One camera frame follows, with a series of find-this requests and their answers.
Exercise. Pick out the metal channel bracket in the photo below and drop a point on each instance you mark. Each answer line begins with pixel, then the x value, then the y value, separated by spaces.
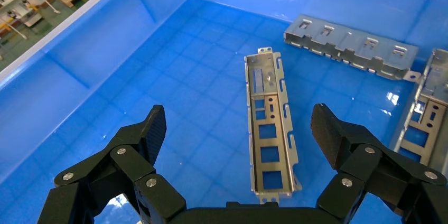
pixel 267 121

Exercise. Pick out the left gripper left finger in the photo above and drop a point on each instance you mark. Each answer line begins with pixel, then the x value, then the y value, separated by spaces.
pixel 122 159

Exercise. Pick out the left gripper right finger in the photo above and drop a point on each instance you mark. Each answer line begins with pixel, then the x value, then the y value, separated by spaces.
pixel 360 159

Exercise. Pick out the blue plastic bin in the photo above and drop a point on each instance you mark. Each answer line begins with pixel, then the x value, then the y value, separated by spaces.
pixel 175 75

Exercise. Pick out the metal bracket with square holes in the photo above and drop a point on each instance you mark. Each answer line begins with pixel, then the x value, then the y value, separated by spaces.
pixel 437 75

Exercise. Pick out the metal bracket with four tabs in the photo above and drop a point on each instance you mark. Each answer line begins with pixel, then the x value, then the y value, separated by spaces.
pixel 350 45

